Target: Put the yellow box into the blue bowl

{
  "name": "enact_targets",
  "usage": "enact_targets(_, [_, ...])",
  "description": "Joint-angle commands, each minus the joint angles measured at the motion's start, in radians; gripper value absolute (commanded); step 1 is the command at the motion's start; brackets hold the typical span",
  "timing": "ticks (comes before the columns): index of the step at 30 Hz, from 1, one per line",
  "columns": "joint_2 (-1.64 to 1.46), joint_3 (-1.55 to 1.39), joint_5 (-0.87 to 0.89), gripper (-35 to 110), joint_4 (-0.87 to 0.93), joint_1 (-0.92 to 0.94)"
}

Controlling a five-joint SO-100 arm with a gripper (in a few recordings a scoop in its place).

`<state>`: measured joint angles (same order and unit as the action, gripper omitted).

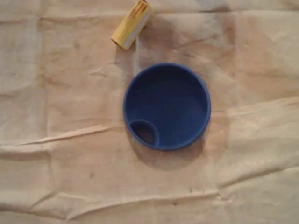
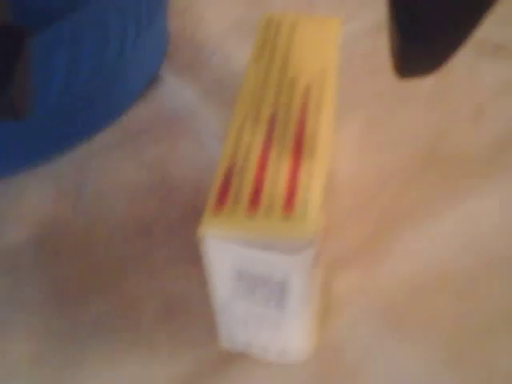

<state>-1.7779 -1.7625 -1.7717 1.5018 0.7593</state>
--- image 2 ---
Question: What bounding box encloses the yellow box with red stripes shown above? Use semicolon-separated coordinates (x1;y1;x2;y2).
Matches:
196;14;343;357

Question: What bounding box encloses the blue round container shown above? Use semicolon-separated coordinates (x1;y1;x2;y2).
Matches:
0;0;169;181

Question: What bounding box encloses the white creased table cloth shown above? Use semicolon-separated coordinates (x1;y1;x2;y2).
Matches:
0;0;512;384

